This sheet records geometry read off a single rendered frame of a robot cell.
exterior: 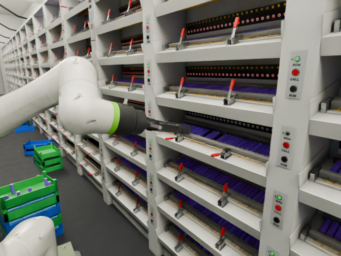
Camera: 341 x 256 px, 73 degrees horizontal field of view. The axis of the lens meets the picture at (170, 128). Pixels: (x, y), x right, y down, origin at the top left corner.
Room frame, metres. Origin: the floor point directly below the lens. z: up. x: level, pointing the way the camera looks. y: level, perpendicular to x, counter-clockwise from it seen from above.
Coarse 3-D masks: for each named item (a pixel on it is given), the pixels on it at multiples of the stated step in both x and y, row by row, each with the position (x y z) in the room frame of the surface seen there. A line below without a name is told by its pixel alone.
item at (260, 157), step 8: (184, 136) 1.04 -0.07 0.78; (192, 136) 0.99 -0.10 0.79; (200, 136) 0.97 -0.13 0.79; (208, 144) 0.92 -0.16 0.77; (216, 144) 0.88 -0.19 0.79; (224, 144) 0.86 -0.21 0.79; (240, 152) 0.80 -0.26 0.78; (248, 152) 0.77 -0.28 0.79; (248, 160) 0.75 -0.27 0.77; (256, 160) 0.74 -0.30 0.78; (264, 160) 0.72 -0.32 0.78
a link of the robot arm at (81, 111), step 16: (80, 80) 0.60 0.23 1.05; (64, 96) 0.56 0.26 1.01; (80, 96) 0.56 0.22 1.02; (96, 96) 0.60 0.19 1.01; (64, 112) 0.54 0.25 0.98; (80, 112) 0.53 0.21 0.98; (96, 112) 0.56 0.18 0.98; (112, 112) 0.59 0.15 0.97; (64, 128) 0.55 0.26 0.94; (80, 128) 0.54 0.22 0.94; (96, 128) 0.57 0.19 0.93; (112, 128) 0.59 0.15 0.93
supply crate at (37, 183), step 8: (40, 176) 1.45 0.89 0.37; (48, 176) 1.44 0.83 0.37; (16, 184) 1.35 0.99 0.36; (24, 184) 1.38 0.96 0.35; (32, 184) 1.42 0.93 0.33; (40, 184) 1.42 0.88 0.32; (56, 184) 1.34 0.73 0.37; (0, 192) 1.28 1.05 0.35; (8, 192) 1.31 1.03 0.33; (24, 192) 1.32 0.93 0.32; (32, 192) 1.24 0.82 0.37; (40, 192) 1.27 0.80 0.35; (48, 192) 1.30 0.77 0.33; (0, 200) 1.14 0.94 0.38; (8, 200) 1.15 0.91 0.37; (16, 200) 1.18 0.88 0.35; (24, 200) 1.21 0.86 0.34; (8, 208) 1.15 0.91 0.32
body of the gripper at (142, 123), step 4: (136, 112) 0.66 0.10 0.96; (140, 112) 0.67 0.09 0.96; (144, 112) 0.68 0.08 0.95; (140, 116) 0.66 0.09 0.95; (144, 116) 0.67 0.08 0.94; (140, 120) 0.65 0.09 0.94; (144, 120) 0.66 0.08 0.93; (148, 120) 0.69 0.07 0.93; (136, 124) 0.64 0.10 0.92; (140, 124) 0.65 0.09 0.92; (144, 124) 0.66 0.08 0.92; (148, 124) 0.67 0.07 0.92; (156, 124) 0.70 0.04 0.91; (136, 128) 0.65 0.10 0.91; (140, 128) 0.65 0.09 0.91; (144, 128) 0.66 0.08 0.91; (148, 128) 0.67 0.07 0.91; (152, 128) 0.67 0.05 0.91; (156, 128) 0.70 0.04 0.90; (132, 132) 0.65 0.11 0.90; (136, 132) 0.66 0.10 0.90; (140, 132) 0.66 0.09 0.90
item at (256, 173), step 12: (168, 120) 1.18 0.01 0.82; (180, 120) 1.23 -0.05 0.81; (204, 120) 1.11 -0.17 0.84; (156, 132) 1.13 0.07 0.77; (252, 132) 0.90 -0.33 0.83; (264, 132) 0.86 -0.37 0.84; (168, 144) 1.06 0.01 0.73; (180, 144) 0.99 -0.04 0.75; (192, 144) 0.96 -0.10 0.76; (192, 156) 0.94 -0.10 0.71; (204, 156) 0.87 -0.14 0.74; (216, 156) 0.83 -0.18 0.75; (228, 168) 0.78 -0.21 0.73; (240, 168) 0.74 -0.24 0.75; (252, 168) 0.72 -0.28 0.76; (264, 168) 0.71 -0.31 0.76; (252, 180) 0.71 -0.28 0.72; (264, 180) 0.67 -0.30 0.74
